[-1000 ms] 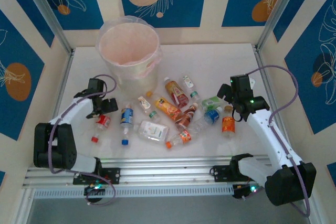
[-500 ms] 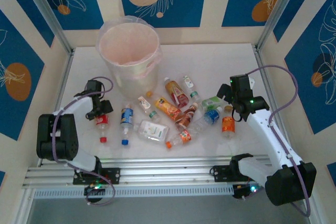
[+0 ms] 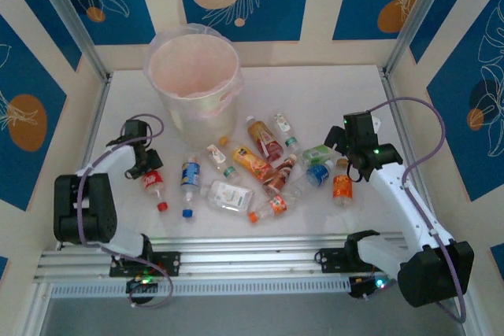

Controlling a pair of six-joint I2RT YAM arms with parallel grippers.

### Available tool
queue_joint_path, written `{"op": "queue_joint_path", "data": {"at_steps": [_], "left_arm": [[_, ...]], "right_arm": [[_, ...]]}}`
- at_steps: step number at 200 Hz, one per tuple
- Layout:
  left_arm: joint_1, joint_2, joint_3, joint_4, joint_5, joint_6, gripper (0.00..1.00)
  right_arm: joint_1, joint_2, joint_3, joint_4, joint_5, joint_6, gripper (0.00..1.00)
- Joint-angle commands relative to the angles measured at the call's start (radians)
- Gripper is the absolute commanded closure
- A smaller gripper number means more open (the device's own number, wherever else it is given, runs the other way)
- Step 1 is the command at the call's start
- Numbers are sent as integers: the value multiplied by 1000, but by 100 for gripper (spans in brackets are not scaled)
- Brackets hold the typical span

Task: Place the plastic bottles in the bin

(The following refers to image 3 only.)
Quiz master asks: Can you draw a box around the blue label water bottle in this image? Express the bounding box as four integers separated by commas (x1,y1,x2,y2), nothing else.
281,158,335,200

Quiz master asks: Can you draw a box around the red label cola bottle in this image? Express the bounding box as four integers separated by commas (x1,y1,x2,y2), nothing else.
141,169,169,213

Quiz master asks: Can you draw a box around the orange cap orange label bottle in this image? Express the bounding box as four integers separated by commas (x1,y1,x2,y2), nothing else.
247,194,288,223

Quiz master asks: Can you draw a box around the white plastic bin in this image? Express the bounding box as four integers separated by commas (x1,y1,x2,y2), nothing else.
147,24,243,151

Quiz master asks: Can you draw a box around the stubby orange label bottle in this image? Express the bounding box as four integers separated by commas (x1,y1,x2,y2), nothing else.
332,157,354,208

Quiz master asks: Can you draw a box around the blue label blue cap bottle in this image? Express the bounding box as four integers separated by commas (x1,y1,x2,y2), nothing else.
180,156,202,220

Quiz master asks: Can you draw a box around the orange juice bottle yellow cap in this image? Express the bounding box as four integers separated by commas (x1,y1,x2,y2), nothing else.
218,135,276,184

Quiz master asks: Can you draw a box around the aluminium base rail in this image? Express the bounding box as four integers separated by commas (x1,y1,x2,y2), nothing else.
33,235,410,284

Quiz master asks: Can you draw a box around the gold red label bottle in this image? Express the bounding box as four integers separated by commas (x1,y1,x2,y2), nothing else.
245,115,284,162

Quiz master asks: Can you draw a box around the aluminium frame post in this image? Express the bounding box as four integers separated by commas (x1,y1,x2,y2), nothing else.
27,0,111,83
382,0,462,77

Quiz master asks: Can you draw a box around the white slotted cable duct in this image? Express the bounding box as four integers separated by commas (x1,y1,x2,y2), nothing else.
49,276,355,300

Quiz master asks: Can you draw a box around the controller board with LEDs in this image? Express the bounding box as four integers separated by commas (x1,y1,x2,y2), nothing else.
348,272,395,301
125,275,159,306

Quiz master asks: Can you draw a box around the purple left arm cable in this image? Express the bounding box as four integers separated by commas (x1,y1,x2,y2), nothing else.
76,113,174,309

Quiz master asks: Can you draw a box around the brown label bottle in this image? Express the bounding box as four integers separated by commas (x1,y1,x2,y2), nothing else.
262,153,298,198

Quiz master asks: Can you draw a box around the clear bottle white green label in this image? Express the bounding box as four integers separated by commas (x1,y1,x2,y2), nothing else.
272,113,302,154
206,143,242,185

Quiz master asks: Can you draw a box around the aluminium table side rail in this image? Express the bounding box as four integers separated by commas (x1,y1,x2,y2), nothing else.
57,76,113,253
378,68,432,237

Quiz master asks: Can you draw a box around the thin black gripper wire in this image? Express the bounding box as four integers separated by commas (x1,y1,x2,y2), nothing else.
348,157,365,183

